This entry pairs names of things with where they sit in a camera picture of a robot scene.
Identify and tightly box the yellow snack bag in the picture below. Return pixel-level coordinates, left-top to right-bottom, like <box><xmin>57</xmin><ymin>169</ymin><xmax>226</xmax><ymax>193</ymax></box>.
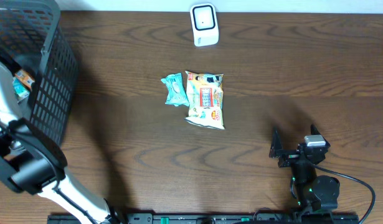
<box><xmin>185</xmin><ymin>71</ymin><xmax>225</xmax><ymax>130</ymax></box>

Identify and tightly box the teal wet wipes pack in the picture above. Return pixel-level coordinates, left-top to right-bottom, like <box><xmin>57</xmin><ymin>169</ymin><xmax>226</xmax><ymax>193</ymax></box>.
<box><xmin>161</xmin><ymin>73</ymin><xmax>189</xmax><ymax>106</ymax></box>

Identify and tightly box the orange Kleenex tissue pack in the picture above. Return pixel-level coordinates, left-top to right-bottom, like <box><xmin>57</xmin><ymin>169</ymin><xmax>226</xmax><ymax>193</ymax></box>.
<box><xmin>15</xmin><ymin>69</ymin><xmax>35</xmax><ymax>90</ymax></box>

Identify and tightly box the green Kleenex tissue pack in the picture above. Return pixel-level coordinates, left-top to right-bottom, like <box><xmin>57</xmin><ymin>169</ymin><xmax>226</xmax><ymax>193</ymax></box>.
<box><xmin>12</xmin><ymin>77</ymin><xmax>30</xmax><ymax>103</ymax></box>

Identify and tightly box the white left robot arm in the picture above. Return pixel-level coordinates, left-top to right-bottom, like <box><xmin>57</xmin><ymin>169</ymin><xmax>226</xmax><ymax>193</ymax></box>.
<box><xmin>0</xmin><ymin>58</ymin><xmax>127</xmax><ymax>223</ymax></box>

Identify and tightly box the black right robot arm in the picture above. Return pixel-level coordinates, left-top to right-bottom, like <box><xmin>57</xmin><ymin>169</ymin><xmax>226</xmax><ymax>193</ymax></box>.
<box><xmin>269</xmin><ymin>124</ymin><xmax>340</xmax><ymax>212</ymax></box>

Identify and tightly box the white barcode scanner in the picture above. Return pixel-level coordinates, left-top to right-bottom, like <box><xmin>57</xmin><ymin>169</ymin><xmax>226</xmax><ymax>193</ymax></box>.
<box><xmin>189</xmin><ymin>3</ymin><xmax>219</xmax><ymax>47</ymax></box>

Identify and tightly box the grey plastic mesh basket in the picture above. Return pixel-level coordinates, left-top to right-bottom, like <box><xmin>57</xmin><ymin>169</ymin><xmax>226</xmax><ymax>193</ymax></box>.
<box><xmin>0</xmin><ymin>0</ymin><xmax>78</xmax><ymax>144</ymax></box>

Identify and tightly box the black mounting rail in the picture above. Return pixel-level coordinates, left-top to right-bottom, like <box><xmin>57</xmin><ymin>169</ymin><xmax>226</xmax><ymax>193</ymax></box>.
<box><xmin>47</xmin><ymin>212</ymin><xmax>360</xmax><ymax>224</ymax></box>

